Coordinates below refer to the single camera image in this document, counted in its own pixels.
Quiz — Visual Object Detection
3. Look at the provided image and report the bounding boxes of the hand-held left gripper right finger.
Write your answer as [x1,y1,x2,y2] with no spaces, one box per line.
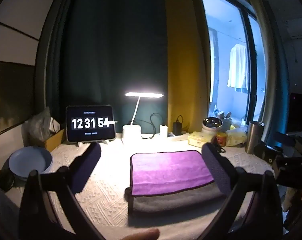
[196,142,284,240]

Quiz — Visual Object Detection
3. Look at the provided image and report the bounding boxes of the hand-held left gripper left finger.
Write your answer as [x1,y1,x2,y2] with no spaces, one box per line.
[17,142,107,240]

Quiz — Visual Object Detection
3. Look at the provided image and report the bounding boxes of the purple towel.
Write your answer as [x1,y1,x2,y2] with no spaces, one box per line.
[130,150,215,196]

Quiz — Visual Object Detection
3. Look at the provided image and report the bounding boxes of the grey towel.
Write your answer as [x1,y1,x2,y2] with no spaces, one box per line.
[124,181,228,215]

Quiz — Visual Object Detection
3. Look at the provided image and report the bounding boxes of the person's left hand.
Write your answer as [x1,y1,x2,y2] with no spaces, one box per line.
[121,228,159,240]

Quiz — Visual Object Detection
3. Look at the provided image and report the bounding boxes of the white tablet stand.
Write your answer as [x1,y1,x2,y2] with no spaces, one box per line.
[75,139,110,147]

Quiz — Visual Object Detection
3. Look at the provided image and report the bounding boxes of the white cloth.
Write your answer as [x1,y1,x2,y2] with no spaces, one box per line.
[282,187,298,212]

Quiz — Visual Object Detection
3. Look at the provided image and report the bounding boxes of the yellow tissue packet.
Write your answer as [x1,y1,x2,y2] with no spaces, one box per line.
[187,132,212,147]

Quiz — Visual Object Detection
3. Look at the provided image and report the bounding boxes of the pale yellow wipes packet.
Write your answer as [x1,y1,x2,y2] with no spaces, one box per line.
[225,127,248,147]

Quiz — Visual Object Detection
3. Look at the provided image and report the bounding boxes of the cardboard box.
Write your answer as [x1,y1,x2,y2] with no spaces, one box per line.
[45,128,67,153]

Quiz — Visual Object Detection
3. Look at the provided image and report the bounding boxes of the tablet with clock display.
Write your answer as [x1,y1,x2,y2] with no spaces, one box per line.
[65,104,116,142]

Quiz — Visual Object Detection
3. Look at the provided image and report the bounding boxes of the white patterned tablecloth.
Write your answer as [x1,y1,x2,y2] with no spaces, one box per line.
[45,132,279,240]

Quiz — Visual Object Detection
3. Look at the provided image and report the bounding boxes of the steel tumbler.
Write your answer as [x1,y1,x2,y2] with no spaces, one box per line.
[245,120,265,155]

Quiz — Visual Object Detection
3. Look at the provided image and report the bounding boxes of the shiny metal bowl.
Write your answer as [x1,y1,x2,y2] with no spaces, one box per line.
[202,117,223,131]

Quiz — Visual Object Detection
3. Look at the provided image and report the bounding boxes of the white desk lamp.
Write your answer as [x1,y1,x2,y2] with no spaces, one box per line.
[122,91,165,145]

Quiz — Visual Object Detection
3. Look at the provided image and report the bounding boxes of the light blue bowl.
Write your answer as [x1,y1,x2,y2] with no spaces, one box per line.
[8,146,54,180]

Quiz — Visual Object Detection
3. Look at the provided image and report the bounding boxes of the black power adapter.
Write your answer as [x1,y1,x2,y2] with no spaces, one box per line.
[172,115,184,136]

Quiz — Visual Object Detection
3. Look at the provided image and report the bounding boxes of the clear plastic bag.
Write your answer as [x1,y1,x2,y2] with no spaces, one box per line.
[23,106,60,143]

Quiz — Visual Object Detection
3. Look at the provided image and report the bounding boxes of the black round object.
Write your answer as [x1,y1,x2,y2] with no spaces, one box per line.
[0,170,15,192]

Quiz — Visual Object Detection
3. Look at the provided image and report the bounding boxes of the white hanging shirt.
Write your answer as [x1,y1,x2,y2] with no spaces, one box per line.
[227,43,250,93]

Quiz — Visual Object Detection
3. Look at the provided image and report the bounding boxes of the yellow curtain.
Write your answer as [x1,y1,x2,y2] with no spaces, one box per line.
[163,0,212,136]

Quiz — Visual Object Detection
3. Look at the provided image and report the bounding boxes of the dark green curtain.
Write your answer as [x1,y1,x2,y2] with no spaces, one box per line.
[35,0,169,133]

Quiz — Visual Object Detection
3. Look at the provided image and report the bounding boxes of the window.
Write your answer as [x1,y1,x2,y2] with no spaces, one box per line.
[196,0,269,131]

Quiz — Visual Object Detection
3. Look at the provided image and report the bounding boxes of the black cable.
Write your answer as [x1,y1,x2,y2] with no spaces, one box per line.
[140,113,164,140]

